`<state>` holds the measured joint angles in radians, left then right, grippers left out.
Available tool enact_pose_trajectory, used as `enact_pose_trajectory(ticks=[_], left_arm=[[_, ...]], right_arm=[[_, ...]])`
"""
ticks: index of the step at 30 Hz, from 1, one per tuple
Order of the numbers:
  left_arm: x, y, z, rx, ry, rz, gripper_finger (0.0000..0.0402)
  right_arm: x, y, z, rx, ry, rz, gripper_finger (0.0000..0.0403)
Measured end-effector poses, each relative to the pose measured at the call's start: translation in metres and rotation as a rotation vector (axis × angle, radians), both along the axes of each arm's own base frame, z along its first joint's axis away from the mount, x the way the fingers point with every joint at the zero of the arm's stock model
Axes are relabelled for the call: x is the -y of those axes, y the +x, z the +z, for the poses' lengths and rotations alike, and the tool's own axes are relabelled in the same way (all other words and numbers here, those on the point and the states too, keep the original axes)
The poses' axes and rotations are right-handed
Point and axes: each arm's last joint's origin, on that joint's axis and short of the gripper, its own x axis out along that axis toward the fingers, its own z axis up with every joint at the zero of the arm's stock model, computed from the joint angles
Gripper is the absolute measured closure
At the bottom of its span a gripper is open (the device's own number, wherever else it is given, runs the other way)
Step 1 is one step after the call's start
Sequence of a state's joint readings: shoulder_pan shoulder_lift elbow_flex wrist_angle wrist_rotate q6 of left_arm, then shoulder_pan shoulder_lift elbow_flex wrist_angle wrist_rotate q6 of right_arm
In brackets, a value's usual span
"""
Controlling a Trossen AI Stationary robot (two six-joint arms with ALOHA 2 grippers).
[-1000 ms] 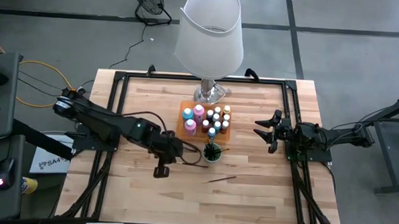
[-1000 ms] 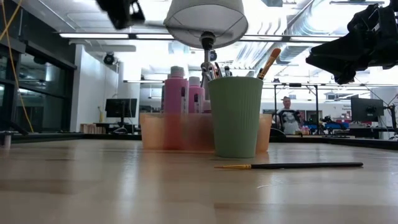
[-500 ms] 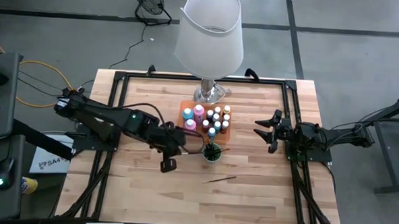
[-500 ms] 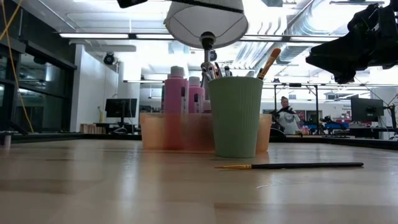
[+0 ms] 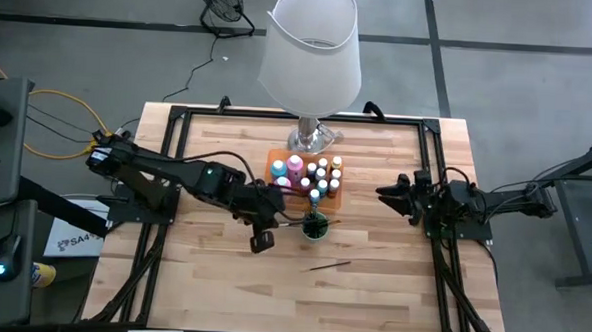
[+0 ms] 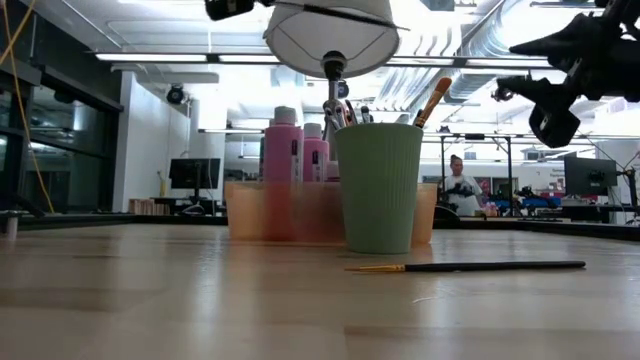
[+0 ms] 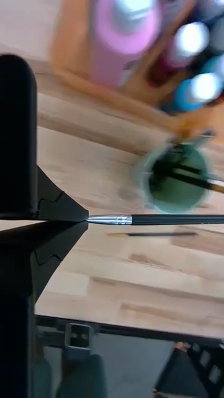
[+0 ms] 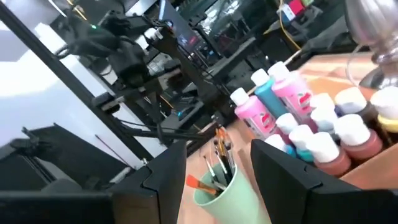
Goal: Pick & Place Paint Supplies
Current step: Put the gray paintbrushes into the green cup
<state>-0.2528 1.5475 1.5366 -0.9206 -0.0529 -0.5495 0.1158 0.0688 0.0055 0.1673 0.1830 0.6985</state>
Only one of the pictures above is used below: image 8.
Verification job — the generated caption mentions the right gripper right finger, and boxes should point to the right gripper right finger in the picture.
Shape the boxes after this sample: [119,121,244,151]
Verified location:
[251,139,398,224]

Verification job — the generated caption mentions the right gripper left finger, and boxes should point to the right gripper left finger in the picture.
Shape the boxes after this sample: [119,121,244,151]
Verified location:
[0,139,188,224]

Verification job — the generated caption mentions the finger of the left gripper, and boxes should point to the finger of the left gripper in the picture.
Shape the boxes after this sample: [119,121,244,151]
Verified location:
[91,92,123,114]
[148,89,167,147]

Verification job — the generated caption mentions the thin black paint brush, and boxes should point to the thin black paint brush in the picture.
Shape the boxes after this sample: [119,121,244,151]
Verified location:
[214,151,233,184]
[203,155,222,187]
[216,126,228,162]
[212,139,223,162]
[226,141,238,175]

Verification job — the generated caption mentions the large pink paint bottle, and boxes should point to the large pink paint bottle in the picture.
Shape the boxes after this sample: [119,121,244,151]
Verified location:
[267,61,316,132]
[229,87,278,141]

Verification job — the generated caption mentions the large teal paint bottle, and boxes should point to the large teal paint bottle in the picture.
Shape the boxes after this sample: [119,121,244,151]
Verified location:
[250,68,289,119]

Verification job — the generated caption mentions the yellow small paint bottle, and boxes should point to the yellow small paint bottle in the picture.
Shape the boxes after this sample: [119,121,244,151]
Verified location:
[369,86,398,135]

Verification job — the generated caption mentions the black computer mouse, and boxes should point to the black computer mouse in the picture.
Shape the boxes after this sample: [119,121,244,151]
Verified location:
[174,107,200,123]

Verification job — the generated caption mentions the dark grey side desk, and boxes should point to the dark grey side desk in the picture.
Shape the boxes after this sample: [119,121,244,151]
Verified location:
[160,93,208,131]

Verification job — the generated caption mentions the mint green ribbed cup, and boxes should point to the mint green ribbed cup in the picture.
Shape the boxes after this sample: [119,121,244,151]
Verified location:
[192,164,272,224]

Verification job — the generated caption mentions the orange translucent plastic tray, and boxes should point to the orange translucent plastic tray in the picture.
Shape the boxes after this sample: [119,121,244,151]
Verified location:
[231,71,398,191]

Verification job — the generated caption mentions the dark grey desk panel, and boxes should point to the dark grey desk panel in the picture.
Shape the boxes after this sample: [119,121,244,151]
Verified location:
[210,36,259,79]

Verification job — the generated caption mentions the white shade table lamp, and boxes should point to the white shade table lamp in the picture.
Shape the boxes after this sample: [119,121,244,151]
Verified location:
[343,0,398,91]

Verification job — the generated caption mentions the clear lamp power cord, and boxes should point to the clear lamp power cord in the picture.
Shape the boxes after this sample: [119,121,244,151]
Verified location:
[345,43,376,91]

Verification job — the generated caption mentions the yellow extension cable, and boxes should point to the yellow extension cable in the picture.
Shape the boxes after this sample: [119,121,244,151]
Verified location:
[277,0,303,51]

